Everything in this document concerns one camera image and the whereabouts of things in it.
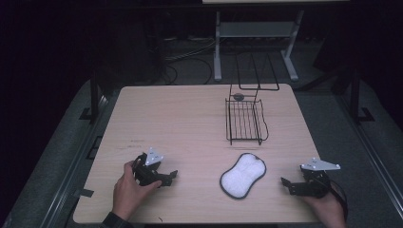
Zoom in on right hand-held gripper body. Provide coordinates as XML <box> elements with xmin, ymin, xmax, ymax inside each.
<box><xmin>298</xmin><ymin>157</ymin><xmax>342</xmax><ymax>200</ymax></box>

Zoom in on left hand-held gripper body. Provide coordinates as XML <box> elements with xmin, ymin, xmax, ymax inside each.
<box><xmin>131</xmin><ymin>146</ymin><xmax>166</xmax><ymax>187</ymax></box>

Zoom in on white sponge with black edge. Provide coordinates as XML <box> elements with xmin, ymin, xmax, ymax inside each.
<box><xmin>219</xmin><ymin>152</ymin><xmax>267</xmax><ymax>200</ymax></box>

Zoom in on black wire rack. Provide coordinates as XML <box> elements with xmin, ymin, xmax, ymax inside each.
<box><xmin>224</xmin><ymin>51</ymin><xmax>280</xmax><ymax>146</ymax></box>

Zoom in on person's left hand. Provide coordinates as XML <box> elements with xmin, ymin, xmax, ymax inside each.
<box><xmin>111</xmin><ymin>160</ymin><xmax>163</xmax><ymax>221</ymax></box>

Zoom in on person's right hand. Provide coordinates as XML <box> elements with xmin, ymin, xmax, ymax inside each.
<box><xmin>301</xmin><ymin>185</ymin><xmax>348</xmax><ymax>228</ymax></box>

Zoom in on grey metal stand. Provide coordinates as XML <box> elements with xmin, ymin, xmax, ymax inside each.
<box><xmin>213</xmin><ymin>9</ymin><xmax>305</xmax><ymax>83</ymax></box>

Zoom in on grey metal side rail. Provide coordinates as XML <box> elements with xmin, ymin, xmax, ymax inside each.
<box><xmin>39</xmin><ymin>94</ymin><xmax>110</xmax><ymax>228</ymax></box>
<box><xmin>336</xmin><ymin>94</ymin><xmax>403</xmax><ymax>219</ymax></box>

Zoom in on black upright frame post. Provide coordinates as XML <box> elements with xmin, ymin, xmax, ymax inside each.
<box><xmin>79</xmin><ymin>70</ymin><xmax>106</xmax><ymax>123</ymax></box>
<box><xmin>348</xmin><ymin>67</ymin><xmax>375</xmax><ymax>124</ymax></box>

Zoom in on black floor cables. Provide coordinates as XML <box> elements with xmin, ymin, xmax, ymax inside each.
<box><xmin>160</xmin><ymin>36</ymin><xmax>229</xmax><ymax>86</ymax></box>

